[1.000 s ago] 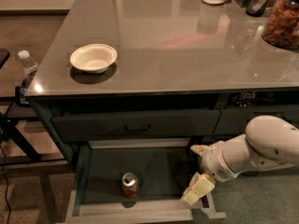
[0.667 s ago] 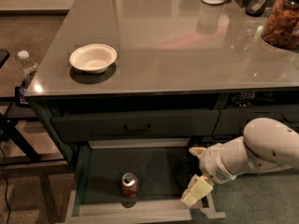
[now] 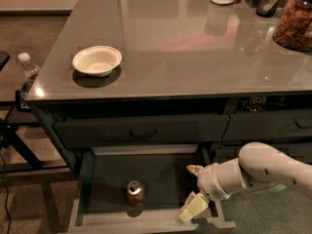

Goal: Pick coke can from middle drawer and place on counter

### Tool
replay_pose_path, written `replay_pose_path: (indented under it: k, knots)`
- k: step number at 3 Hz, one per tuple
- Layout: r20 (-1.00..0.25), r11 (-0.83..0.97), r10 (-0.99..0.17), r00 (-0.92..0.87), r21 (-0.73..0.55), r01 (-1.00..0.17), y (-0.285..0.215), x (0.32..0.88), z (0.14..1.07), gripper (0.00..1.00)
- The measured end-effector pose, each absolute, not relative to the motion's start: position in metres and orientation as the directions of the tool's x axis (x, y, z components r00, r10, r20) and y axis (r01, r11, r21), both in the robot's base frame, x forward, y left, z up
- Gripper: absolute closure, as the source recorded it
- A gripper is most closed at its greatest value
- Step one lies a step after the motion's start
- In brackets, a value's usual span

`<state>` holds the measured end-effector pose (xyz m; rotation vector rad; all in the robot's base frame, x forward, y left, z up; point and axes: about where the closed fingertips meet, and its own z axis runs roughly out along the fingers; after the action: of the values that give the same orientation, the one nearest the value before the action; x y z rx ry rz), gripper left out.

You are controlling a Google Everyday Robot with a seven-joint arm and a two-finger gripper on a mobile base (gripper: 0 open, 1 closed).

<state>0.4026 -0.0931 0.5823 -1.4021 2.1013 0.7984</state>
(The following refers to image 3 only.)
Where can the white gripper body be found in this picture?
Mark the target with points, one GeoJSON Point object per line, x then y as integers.
{"type": "Point", "coordinates": [209, 180]}

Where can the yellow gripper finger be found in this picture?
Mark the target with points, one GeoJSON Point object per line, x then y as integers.
{"type": "Point", "coordinates": [194, 205]}
{"type": "Point", "coordinates": [195, 170]}

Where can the red coke can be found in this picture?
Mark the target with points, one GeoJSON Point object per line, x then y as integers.
{"type": "Point", "coordinates": [135, 193]}

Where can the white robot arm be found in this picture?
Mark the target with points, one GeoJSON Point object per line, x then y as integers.
{"type": "Point", "coordinates": [258, 168]}

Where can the middle right drawer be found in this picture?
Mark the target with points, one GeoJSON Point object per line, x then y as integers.
{"type": "Point", "coordinates": [299, 151]}

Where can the closed top left drawer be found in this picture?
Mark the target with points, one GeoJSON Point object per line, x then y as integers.
{"type": "Point", "coordinates": [82, 133]}

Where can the open middle drawer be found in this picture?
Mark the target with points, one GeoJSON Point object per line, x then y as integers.
{"type": "Point", "coordinates": [102, 207]}

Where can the chip bag in drawer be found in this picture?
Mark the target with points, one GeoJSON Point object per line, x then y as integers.
{"type": "Point", "coordinates": [254, 103]}

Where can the top right drawer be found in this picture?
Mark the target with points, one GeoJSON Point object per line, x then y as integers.
{"type": "Point", "coordinates": [269, 125]}

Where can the dark grey cabinet counter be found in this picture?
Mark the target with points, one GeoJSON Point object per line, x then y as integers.
{"type": "Point", "coordinates": [179, 57]}

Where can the white paper bowl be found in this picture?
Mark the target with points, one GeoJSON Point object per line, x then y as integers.
{"type": "Point", "coordinates": [97, 61]}

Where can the black side table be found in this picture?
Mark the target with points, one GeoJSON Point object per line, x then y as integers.
{"type": "Point", "coordinates": [20, 115]}

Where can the glass jar of snacks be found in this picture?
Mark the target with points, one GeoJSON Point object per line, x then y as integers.
{"type": "Point", "coordinates": [294, 28]}

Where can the clear plastic water bottle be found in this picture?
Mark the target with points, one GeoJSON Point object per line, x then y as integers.
{"type": "Point", "coordinates": [29, 67]}

